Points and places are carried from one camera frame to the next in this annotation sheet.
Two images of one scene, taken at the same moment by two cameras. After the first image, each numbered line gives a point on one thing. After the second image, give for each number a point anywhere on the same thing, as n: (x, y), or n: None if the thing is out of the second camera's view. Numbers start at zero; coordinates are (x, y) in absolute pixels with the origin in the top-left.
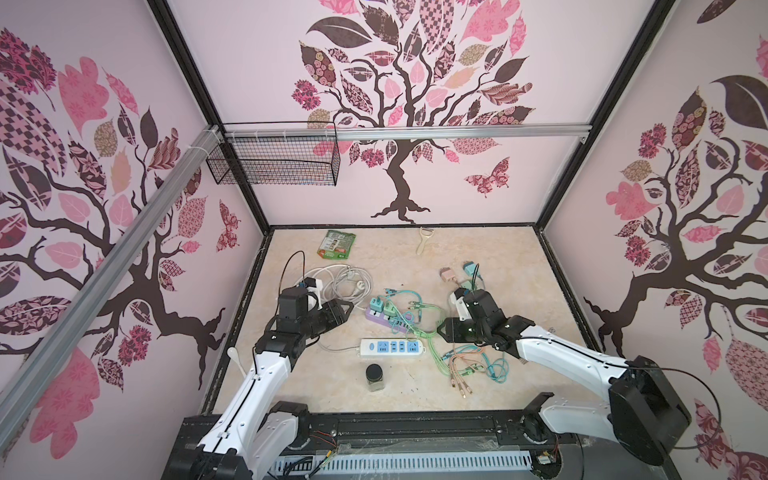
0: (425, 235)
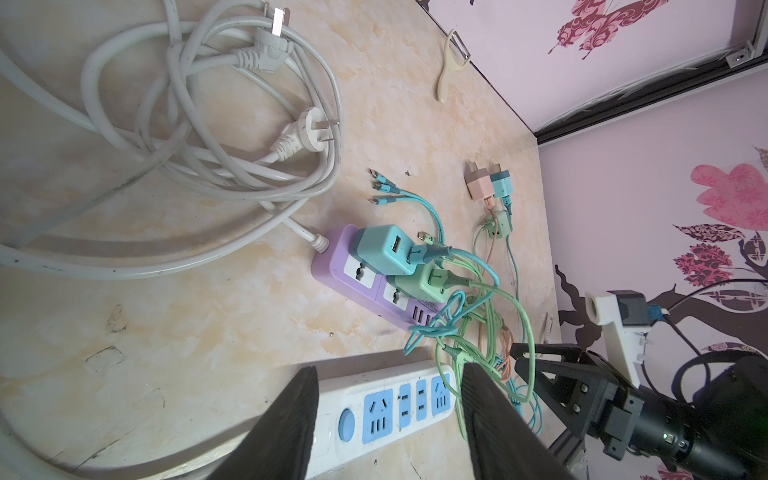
0: (456, 56)
